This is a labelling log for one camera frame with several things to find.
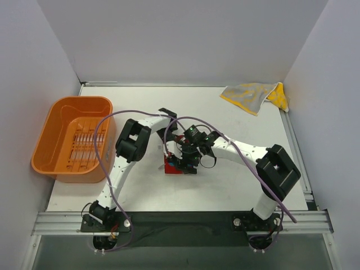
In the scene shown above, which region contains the red blue patterned towel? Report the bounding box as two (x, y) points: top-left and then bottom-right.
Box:
(164, 134), (185, 174)

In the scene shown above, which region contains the grey yellow towel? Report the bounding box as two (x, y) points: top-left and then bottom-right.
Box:
(220, 82), (289, 116)

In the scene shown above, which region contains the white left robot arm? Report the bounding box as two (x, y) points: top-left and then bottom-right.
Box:
(89, 108), (177, 232)

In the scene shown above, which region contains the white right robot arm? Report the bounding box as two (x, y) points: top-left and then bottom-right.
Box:
(178, 125), (301, 231)

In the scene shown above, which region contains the orange plastic basket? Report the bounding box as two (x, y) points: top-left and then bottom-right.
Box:
(31, 96), (116, 184)

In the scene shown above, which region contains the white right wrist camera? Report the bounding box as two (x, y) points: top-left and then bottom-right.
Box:
(163, 141), (182, 159)

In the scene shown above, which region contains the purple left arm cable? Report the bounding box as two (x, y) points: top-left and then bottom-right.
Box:
(94, 110), (175, 253)

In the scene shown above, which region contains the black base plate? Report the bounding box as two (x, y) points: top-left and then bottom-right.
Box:
(80, 211), (284, 251)

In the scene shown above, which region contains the aluminium front rail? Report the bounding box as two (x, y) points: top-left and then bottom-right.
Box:
(32, 210), (334, 235)

